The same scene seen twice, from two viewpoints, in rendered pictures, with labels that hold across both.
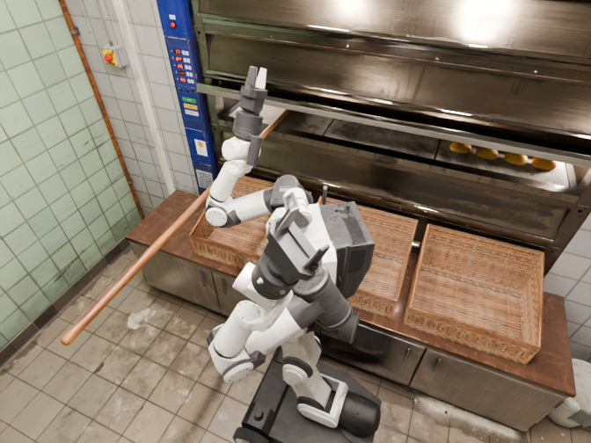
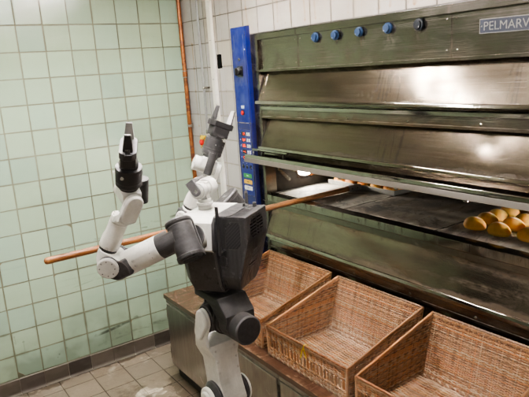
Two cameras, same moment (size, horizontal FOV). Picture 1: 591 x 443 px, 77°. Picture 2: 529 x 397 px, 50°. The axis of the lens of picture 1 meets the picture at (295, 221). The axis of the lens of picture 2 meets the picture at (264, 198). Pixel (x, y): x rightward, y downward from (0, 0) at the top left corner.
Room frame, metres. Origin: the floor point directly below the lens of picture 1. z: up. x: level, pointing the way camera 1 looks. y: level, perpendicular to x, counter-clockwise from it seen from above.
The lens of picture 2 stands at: (-0.86, -1.36, 1.91)
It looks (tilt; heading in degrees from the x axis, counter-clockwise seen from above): 13 degrees down; 33
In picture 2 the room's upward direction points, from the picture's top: 4 degrees counter-clockwise
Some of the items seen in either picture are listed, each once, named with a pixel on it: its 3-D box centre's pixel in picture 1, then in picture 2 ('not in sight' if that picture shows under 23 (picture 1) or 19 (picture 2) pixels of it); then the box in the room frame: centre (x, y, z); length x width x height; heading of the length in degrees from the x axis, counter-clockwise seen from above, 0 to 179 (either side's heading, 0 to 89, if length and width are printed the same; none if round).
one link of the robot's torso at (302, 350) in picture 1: (301, 337); (223, 357); (0.80, -0.02, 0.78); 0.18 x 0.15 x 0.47; 158
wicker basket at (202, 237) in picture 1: (251, 222); (266, 294); (1.57, 0.25, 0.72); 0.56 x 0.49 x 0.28; 68
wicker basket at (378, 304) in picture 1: (353, 252); (342, 331); (1.34, -0.31, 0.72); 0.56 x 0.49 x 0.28; 68
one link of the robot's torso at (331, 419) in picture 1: (323, 398); not in sight; (0.76, -0.14, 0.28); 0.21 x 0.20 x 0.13; 68
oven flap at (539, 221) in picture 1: (368, 177); (379, 253); (1.59, -0.39, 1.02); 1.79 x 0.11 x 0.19; 67
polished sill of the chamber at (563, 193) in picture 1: (374, 153); (381, 224); (1.61, -0.40, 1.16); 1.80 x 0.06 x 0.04; 67
